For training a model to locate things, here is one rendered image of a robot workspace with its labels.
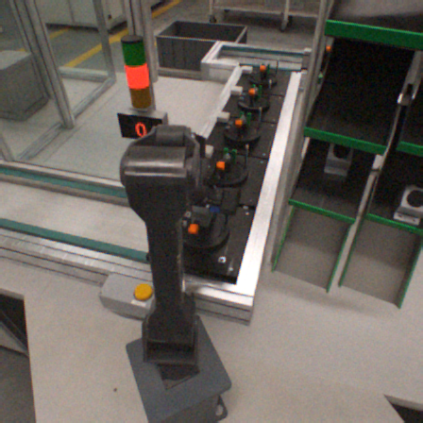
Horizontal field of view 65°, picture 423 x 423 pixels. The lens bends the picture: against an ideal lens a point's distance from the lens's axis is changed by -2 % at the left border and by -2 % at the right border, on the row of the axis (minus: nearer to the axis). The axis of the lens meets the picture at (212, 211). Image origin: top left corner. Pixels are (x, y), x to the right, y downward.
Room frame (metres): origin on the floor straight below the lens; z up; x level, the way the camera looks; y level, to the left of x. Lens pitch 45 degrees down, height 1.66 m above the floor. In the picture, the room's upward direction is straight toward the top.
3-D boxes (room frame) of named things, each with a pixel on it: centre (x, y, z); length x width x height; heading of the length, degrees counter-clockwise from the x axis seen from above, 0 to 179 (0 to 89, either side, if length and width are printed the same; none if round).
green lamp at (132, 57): (0.77, 0.17, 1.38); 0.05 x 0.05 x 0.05
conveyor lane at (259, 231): (1.07, -0.11, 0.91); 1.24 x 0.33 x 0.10; 164
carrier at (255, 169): (0.85, -0.05, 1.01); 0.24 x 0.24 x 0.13; 74
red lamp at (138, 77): (0.77, 0.17, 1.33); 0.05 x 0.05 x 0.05
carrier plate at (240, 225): (0.61, 0.02, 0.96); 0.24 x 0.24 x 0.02; 74
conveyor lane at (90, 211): (0.71, 0.31, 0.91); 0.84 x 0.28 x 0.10; 74
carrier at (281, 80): (1.56, -0.24, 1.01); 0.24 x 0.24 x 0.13; 74
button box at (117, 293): (0.42, 0.16, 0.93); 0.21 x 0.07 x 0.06; 74
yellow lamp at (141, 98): (0.77, 0.17, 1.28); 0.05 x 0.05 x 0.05
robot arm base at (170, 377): (0.22, 0.06, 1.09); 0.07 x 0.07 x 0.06; 25
